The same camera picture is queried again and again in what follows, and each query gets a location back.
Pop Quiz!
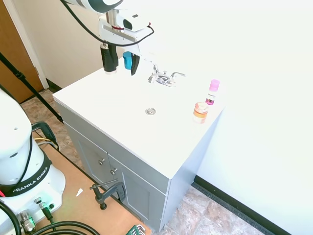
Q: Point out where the white gripper black handle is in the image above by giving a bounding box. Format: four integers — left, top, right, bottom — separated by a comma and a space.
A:
98, 9, 154, 76

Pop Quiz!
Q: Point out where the wooden base board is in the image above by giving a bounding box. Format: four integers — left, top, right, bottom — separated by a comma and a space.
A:
31, 131, 153, 235

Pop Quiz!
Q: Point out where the clear jar orange label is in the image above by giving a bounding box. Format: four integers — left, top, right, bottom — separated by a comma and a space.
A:
192, 102, 209, 125

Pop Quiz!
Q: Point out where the white door frame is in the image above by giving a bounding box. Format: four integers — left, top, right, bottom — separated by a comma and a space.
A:
4, 0, 50, 90

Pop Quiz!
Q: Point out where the green hex key holder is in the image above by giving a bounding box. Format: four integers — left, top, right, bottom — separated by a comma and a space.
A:
126, 224, 148, 235

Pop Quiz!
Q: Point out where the bottle with pink cap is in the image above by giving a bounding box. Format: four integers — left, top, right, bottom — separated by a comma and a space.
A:
205, 79, 221, 107

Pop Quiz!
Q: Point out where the silver metal connector plug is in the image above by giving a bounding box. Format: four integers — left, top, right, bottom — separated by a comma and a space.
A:
18, 209, 37, 234

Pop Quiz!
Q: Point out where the dark metal C-clamp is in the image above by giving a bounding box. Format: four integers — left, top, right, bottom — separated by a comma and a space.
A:
89, 179, 127, 211

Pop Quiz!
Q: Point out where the grey cabinet door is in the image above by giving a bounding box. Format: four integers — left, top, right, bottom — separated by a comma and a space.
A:
77, 139, 110, 182
107, 153, 170, 225

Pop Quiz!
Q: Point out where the black tripod leg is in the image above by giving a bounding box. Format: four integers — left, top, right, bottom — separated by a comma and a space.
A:
0, 51, 65, 125

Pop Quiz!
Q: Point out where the black baseboard strip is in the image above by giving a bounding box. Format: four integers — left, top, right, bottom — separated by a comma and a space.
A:
191, 175, 293, 235
45, 78, 64, 93

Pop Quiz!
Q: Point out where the white sink countertop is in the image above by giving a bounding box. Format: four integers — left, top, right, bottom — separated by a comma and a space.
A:
52, 56, 226, 180

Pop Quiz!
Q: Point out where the thick black cable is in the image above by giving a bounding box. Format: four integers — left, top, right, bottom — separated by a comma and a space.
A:
0, 200, 23, 235
30, 220, 101, 235

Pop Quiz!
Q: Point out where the grey vanity cabinet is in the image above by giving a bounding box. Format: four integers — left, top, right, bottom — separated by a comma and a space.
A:
55, 101, 225, 233

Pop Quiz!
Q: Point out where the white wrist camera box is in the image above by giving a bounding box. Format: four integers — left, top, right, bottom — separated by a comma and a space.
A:
119, 9, 150, 32

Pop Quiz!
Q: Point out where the brown wooden door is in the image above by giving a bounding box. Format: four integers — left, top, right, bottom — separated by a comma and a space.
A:
0, 0, 44, 104

